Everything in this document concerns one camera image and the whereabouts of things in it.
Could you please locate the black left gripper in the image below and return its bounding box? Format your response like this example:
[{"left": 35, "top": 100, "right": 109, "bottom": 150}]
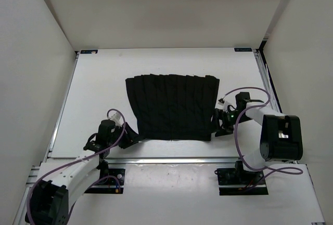
[{"left": 108, "top": 122, "right": 143, "bottom": 149}]

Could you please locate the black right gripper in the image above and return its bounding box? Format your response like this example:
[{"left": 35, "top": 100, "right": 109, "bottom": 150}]
[{"left": 206, "top": 107, "right": 252, "bottom": 136}]

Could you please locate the black pleated skirt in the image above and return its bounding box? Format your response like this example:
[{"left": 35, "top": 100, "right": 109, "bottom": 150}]
[{"left": 125, "top": 74, "right": 220, "bottom": 141}]

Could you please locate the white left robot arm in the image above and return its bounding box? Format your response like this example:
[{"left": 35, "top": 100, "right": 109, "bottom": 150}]
[{"left": 25, "top": 120, "right": 141, "bottom": 224}]

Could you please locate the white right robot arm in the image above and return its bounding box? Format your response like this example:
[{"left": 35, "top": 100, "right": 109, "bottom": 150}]
[{"left": 213, "top": 92, "right": 303, "bottom": 183}]

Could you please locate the blue label right corner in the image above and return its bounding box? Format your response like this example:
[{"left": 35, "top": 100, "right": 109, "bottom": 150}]
[{"left": 234, "top": 47, "right": 252, "bottom": 52}]

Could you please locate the blue label corner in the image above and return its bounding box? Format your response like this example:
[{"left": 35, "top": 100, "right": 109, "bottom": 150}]
[
  {"left": 80, "top": 49, "right": 98, "bottom": 54},
  {"left": 234, "top": 47, "right": 252, "bottom": 52}
]

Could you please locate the blue label left corner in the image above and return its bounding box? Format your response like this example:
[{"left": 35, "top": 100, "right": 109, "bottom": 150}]
[{"left": 80, "top": 49, "right": 98, "bottom": 54}]

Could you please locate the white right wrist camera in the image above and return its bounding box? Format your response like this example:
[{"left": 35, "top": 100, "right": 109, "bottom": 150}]
[{"left": 218, "top": 98, "right": 235, "bottom": 112}]

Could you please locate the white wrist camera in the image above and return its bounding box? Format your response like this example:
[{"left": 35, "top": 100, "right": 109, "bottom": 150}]
[
  {"left": 107, "top": 112, "right": 122, "bottom": 126},
  {"left": 218, "top": 98, "right": 235, "bottom": 112}
]

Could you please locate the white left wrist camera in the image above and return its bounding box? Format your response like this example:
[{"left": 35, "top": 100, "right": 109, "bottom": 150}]
[{"left": 107, "top": 112, "right": 122, "bottom": 126}]

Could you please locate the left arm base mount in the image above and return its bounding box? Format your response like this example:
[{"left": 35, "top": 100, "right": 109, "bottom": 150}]
[{"left": 84, "top": 165, "right": 126, "bottom": 194}]

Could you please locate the aluminium front rail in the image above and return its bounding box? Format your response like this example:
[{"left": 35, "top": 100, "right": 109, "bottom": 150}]
[{"left": 49, "top": 157, "right": 242, "bottom": 165}]

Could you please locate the aluminium right side rail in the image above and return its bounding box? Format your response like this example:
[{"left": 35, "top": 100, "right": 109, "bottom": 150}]
[{"left": 253, "top": 49, "right": 282, "bottom": 112}]

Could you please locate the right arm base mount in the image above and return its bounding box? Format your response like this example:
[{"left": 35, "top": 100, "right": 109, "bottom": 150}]
[{"left": 214, "top": 161, "right": 268, "bottom": 196}]

